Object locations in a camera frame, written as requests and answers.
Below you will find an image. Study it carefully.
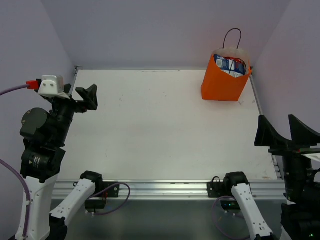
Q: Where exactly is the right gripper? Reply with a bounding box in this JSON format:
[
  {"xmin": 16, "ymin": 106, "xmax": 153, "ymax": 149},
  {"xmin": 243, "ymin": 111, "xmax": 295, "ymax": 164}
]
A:
[{"xmin": 257, "ymin": 113, "xmax": 320, "ymax": 204}]

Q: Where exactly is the blue snack packet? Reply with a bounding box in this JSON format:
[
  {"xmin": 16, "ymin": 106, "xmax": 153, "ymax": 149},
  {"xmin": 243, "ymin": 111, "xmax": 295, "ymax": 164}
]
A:
[{"xmin": 213, "ymin": 54, "xmax": 247, "ymax": 78}]

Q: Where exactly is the orange paper bag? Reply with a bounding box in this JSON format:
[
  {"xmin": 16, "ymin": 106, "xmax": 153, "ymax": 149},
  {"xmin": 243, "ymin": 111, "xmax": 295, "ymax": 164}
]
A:
[{"xmin": 200, "ymin": 41, "xmax": 252, "ymax": 102}]

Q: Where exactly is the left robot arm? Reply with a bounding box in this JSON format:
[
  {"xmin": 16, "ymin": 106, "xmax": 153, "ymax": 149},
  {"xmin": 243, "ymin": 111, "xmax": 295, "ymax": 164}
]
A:
[{"xmin": 14, "ymin": 84, "xmax": 104, "ymax": 240}]

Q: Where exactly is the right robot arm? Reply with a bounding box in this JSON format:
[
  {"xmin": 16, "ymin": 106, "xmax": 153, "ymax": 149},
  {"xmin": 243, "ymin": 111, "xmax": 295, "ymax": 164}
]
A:
[{"xmin": 222, "ymin": 114, "xmax": 320, "ymax": 240}]

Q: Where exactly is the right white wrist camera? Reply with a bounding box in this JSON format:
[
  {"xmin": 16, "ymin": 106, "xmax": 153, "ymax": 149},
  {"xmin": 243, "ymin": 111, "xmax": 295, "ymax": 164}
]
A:
[{"xmin": 302, "ymin": 153, "xmax": 320, "ymax": 162}]

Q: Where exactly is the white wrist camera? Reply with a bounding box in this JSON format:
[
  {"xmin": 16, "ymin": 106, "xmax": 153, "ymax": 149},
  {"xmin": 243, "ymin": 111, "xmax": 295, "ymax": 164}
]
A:
[
  {"xmin": 38, "ymin": 75, "xmax": 70, "ymax": 99},
  {"xmin": 302, "ymin": 153, "xmax": 320, "ymax": 162}
]

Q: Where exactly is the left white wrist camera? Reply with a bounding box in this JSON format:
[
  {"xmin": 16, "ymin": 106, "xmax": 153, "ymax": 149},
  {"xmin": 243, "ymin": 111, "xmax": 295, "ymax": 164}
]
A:
[{"xmin": 38, "ymin": 75, "xmax": 70, "ymax": 99}]

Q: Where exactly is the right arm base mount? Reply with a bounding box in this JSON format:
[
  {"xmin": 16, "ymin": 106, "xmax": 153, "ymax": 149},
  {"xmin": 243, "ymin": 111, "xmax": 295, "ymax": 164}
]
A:
[{"xmin": 206, "ymin": 176, "xmax": 241, "ymax": 215}]

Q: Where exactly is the aluminium rail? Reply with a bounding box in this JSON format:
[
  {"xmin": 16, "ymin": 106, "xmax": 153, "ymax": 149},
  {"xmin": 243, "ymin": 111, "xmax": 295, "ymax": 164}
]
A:
[{"xmin": 51, "ymin": 179, "xmax": 288, "ymax": 201}]

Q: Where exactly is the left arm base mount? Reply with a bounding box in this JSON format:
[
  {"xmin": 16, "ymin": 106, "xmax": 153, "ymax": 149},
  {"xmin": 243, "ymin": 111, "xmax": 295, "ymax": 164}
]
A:
[{"xmin": 84, "ymin": 181, "xmax": 120, "ymax": 213}]

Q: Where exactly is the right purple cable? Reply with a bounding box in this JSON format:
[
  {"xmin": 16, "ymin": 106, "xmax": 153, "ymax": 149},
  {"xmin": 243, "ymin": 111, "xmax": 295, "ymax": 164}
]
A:
[{"xmin": 211, "ymin": 196, "xmax": 251, "ymax": 240}]

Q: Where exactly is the purple cable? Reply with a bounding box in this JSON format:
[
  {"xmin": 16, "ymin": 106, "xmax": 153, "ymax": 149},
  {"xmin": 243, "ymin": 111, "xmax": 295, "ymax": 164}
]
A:
[
  {"xmin": 211, "ymin": 196, "xmax": 251, "ymax": 240},
  {"xmin": 0, "ymin": 79, "xmax": 43, "ymax": 238}
]

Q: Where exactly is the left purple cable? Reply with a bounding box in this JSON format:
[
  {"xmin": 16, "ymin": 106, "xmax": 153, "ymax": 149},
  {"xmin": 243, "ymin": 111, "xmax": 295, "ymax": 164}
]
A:
[{"xmin": 0, "ymin": 79, "xmax": 43, "ymax": 238}]

